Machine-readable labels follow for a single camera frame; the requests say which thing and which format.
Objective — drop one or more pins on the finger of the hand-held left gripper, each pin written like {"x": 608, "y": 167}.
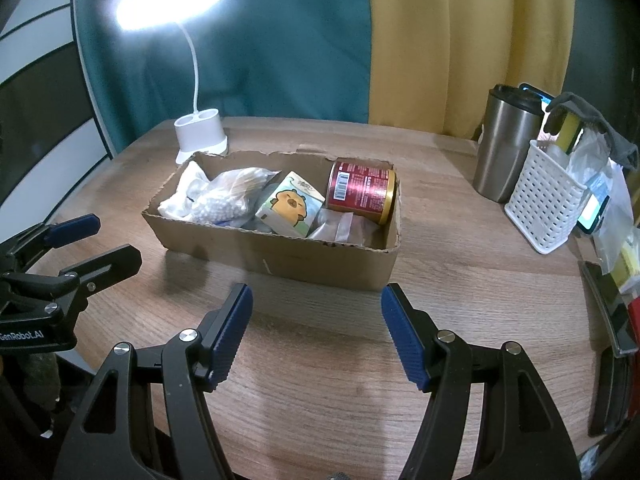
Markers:
{"x": 75, "y": 227}
{"x": 110, "y": 265}

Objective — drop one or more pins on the white desk lamp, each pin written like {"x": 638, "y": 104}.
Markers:
{"x": 200, "y": 127}

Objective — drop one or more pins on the clear plastic bag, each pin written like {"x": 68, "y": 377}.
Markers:
{"x": 342, "y": 227}

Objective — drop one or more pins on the yellow sticky notes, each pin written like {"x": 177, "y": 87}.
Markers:
{"x": 630, "y": 265}

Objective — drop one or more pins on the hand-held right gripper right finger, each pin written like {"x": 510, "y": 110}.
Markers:
{"x": 407, "y": 340}

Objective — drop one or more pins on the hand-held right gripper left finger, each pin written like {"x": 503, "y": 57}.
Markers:
{"x": 230, "y": 340}

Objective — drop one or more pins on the cartoon tissue box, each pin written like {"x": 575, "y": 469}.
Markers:
{"x": 290, "y": 205}

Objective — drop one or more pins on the teal curtain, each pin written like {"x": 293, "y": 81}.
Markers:
{"x": 300, "y": 60}

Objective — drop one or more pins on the red box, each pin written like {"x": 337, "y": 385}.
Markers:
{"x": 635, "y": 317}

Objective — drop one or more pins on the grey curtain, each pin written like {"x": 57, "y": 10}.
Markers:
{"x": 600, "y": 35}

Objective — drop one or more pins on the clear plastic bags bundle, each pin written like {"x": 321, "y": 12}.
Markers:
{"x": 607, "y": 180}

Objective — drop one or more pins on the yellow sponge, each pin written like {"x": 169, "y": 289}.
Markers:
{"x": 570, "y": 132}

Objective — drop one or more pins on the steel tumbler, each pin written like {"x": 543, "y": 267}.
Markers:
{"x": 505, "y": 150}

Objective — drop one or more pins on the black flat device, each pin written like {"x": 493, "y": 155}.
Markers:
{"x": 610, "y": 305}

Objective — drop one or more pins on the red tin can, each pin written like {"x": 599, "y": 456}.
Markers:
{"x": 360, "y": 185}

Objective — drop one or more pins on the grey glove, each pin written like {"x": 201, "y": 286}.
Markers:
{"x": 590, "y": 115}

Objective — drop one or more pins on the white plastic basket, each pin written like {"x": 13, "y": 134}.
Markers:
{"x": 540, "y": 200}

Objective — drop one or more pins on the white plastic bag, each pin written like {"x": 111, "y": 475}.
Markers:
{"x": 185, "y": 195}

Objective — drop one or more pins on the cardboard box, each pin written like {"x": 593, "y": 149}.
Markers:
{"x": 300, "y": 260}

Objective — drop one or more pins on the yellow curtain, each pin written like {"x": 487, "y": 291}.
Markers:
{"x": 450, "y": 35}

